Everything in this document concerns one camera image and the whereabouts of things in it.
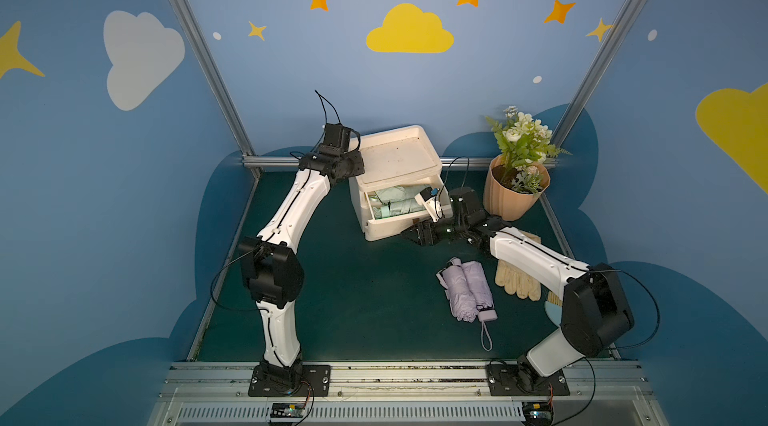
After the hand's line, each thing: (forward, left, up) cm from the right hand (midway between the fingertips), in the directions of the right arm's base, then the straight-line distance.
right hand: (413, 226), depth 84 cm
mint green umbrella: (+9, +4, +3) cm, 10 cm away
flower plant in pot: (+27, -37, -2) cm, 45 cm away
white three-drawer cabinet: (+19, +5, +6) cm, 20 cm away
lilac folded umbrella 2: (-14, -22, -15) cm, 30 cm away
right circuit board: (-40, -33, -21) cm, 56 cm away
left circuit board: (-44, +29, -19) cm, 56 cm away
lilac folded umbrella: (-12, -15, -15) cm, 24 cm away
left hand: (+17, +18, +9) cm, 26 cm away
